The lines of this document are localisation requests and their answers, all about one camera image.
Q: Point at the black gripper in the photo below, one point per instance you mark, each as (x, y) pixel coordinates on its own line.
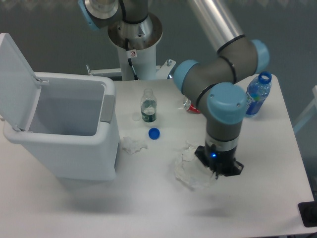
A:
(221, 162)

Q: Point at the tissue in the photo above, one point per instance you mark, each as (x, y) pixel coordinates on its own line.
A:
(198, 176)

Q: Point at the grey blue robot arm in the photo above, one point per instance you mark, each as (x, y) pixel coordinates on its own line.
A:
(211, 88)

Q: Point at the crumpled paper ball centre top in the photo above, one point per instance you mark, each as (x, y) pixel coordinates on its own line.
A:
(188, 152)

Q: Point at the crumpled paper centre bottom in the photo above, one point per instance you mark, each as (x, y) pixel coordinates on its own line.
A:
(183, 171)

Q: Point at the crushed red soda can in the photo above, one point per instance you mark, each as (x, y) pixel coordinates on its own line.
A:
(189, 107)

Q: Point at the blue bottle cap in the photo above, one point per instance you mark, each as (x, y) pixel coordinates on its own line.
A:
(154, 133)

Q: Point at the blue plastic drink bottle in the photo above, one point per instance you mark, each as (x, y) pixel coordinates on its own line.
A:
(257, 92)

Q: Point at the crumpled paper near bin top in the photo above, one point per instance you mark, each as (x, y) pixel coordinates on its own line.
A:
(132, 146)

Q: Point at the clear green-label plastic bottle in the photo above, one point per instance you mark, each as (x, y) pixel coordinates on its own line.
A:
(148, 106)

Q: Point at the clear small bottle cap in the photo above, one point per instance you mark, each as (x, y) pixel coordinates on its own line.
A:
(135, 117)

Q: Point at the black device at edge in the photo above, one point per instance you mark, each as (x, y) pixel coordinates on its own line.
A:
(308, 212)

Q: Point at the white trash bin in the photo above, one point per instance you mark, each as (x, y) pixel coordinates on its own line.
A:
(74, 131)

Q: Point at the white trash bin lid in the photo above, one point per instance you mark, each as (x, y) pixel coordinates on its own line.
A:
(20, 88)

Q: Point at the white metal base bracket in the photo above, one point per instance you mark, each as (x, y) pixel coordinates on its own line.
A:
(162, 71)

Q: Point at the white frame at right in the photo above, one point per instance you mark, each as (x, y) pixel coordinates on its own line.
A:
(309, 111)

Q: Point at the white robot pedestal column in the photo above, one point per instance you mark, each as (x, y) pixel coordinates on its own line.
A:
(144, 62)

